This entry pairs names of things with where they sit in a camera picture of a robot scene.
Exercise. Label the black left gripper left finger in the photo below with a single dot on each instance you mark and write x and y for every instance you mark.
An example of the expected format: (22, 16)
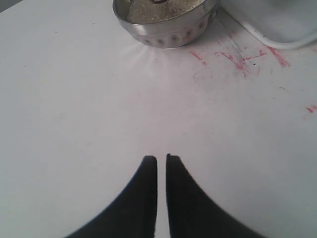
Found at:
(133, 213)

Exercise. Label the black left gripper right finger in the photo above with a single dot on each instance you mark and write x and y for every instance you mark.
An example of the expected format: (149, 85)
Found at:
(192, 213)

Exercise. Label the steel bowl of rice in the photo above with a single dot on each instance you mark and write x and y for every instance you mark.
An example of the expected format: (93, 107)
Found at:
(172, 33)

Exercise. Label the white plastic tray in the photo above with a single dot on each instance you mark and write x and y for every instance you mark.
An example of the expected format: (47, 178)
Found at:
(280, 24)

